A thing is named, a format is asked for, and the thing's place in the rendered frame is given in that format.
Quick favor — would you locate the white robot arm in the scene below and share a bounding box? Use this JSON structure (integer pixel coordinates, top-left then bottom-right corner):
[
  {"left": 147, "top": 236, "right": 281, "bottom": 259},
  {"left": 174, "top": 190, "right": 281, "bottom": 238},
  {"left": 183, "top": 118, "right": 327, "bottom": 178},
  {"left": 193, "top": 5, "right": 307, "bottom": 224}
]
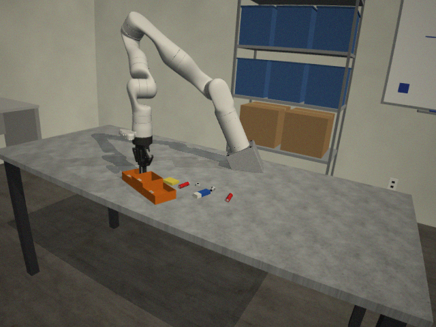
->
[{"left": 119, "top": 12, "right": 249, "bottom": 153}]

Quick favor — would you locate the orange rack of three bins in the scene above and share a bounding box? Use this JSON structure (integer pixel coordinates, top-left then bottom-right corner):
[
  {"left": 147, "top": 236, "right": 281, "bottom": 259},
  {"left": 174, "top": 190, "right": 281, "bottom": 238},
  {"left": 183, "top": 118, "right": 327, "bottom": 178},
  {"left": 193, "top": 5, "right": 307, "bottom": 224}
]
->
[{"left": 122, "top": 168, "right": 176, "bottom": 204}]

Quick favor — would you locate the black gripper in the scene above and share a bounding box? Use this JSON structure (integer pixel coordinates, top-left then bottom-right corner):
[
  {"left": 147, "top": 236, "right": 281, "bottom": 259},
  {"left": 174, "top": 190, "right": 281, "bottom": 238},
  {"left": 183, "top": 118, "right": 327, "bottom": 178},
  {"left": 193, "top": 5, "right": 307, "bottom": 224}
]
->
[{"left": 132, "top": 136, "right": 153, "bottom": 174}]

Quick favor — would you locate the blue and white eraser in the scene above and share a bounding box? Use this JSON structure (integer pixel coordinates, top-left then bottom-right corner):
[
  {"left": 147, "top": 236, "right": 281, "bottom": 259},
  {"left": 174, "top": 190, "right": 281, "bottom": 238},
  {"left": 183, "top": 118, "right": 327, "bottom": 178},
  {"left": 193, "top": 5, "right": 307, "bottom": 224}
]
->
[{"left": 193, "top": 189, "right": 211, "bottom": 199}]

